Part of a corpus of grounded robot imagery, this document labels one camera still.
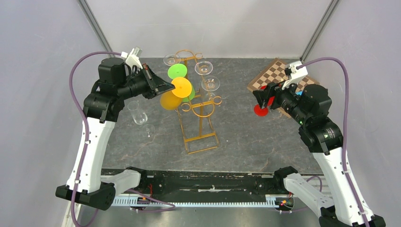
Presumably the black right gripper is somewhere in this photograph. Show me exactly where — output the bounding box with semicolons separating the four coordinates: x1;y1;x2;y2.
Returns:
253;76;310;125

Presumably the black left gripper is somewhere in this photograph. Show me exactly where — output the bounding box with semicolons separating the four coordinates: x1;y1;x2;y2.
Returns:
117;63;175;100

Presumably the orange wine glass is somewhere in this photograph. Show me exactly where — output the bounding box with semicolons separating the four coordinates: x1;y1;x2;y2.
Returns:
160;77;192;110

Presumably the red wine glass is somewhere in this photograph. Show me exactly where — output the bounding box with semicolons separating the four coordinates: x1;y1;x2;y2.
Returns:
253;85;275;117

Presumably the clear wine glass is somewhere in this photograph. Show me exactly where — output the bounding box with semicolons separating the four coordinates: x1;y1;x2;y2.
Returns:
163;53;181;66
194;61;213;76
200;76;221;92
127;101;156;138

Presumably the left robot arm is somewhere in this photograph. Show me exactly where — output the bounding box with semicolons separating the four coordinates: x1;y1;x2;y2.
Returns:
55;57;174;210

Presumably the green wine glass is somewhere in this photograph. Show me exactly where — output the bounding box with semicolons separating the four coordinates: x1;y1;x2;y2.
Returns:
167;63;195;102

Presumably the wooden chessboard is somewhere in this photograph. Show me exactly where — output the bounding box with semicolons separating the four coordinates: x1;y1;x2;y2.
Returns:
246;58;320;119

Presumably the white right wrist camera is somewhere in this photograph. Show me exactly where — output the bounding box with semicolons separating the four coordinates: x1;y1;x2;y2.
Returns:
281;61;308;90

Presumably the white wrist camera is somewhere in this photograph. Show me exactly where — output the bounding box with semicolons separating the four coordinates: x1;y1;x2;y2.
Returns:
120;46;143;70
281;61;308;90

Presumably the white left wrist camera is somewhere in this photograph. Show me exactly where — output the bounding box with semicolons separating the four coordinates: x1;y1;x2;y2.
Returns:
120;46;143;70

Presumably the gold wire glass rack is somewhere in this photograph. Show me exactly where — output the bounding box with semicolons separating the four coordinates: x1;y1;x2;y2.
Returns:
175;49;222;154

